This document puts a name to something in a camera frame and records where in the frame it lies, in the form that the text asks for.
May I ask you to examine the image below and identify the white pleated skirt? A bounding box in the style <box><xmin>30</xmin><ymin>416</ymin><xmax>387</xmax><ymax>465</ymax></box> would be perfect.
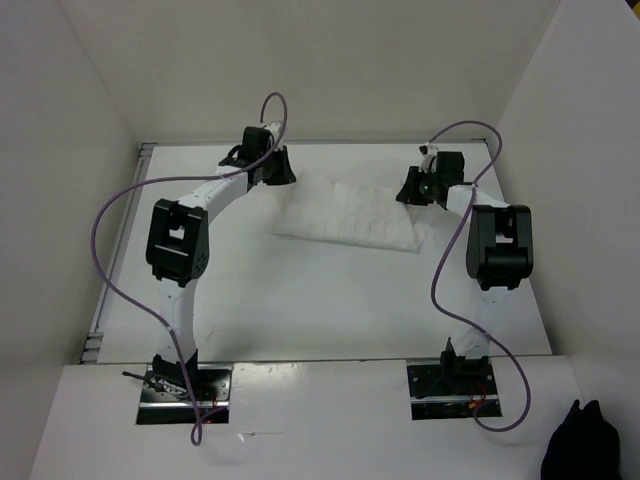
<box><xmin>262</xmin><ymin>172</ymin><xmax>429</xmax><ymax>253</ymax></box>

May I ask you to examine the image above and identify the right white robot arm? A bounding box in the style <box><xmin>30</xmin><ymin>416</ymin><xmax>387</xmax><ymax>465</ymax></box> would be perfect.
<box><xmin>396</xmin><ymin>144</ymin><xmax>534</xmax><ymax>393</ymax></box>

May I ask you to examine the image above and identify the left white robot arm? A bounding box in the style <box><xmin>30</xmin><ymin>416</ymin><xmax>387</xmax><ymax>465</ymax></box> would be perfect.
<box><xmin>145</xmin><ymin>122</ymin><xmax>296</xmax><ymax>400</ymax></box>

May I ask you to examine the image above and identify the black cloth bundle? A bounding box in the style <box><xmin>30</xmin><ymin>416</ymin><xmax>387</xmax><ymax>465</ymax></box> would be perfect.
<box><xmin>540</xmin><ymin>400</ymin><xmax>622</xmax><ymax>479</ymax></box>

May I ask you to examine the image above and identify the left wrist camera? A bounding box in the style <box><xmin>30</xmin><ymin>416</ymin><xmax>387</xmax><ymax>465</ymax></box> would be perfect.
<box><xmin>262</xmin><ymin>121</ymin><xmax>284</xmax><ymax>145</ymax></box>

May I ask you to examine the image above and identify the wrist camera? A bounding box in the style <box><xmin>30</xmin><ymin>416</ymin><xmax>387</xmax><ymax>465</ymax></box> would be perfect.
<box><xmin>419</xmin><ymin>142</ymin><xmax>439</xmax><ymax>172</ymax></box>
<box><xmin>262</xmin><ymin>121</ymin><xmax>284</xmax><ymax>145</ymax></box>

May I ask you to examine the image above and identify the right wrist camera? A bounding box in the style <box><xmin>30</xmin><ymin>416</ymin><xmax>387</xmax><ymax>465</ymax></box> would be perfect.
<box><xmin>419</xmin><ymin>142</ymin><xmax>439</xmax><ymax>172</ymax></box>

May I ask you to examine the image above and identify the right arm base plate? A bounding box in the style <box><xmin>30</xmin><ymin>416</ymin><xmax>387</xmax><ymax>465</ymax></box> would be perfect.
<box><xmin>406</xmin><ymin>361</ymin><xmax>502</xmax><ymax>421</ymax></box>

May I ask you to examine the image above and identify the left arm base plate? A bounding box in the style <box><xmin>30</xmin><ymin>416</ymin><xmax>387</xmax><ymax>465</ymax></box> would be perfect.
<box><xmin>132</xmin><ymin>364</ymin><xmax>233</xmax><ymax>425</ymax></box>

